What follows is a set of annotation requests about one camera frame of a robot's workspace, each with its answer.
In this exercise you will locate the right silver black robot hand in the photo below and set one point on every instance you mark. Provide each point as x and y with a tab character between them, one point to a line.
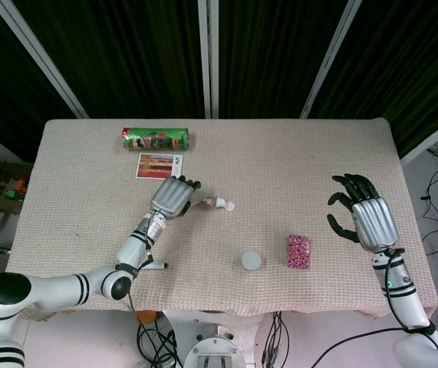
376	222

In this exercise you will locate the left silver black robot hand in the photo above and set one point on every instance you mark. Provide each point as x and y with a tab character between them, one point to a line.
168	197

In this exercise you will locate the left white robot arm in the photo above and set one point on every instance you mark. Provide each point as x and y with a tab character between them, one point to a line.
50	291

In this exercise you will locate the translucent white round cap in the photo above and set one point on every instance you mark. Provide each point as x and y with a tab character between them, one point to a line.
251	260

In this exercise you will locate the orange picture postcard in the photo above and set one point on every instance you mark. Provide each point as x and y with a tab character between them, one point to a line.
153	165

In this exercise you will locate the green printed cylinder can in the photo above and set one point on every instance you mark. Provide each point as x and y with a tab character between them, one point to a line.
155	138

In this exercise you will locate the pink patterned small box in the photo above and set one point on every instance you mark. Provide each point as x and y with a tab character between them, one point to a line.
299	251

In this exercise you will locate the beige woven tablecloth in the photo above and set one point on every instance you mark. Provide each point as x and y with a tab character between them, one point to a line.
88	214

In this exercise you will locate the small orange block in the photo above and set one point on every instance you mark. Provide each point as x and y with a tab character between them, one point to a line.
149	315

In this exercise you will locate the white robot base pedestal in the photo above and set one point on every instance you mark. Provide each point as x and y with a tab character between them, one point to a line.
215	341

